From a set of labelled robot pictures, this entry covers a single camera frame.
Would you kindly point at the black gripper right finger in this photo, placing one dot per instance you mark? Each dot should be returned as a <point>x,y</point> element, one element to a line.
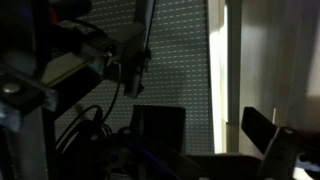
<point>278,146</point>

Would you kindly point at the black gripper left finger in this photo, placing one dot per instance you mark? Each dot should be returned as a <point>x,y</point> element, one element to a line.
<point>140,156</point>

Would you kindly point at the light wooden drawer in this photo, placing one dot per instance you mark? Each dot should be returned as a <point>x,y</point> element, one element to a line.
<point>266,50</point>

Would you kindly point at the grey camera on pole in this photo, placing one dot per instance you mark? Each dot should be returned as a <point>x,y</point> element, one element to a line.
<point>128,43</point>

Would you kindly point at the aluminium extrusion rail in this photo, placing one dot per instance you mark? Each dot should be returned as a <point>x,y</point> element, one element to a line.
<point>66,66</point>

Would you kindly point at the grey metal corner bracket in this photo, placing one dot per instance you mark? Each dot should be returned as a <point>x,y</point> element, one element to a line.
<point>20,91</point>

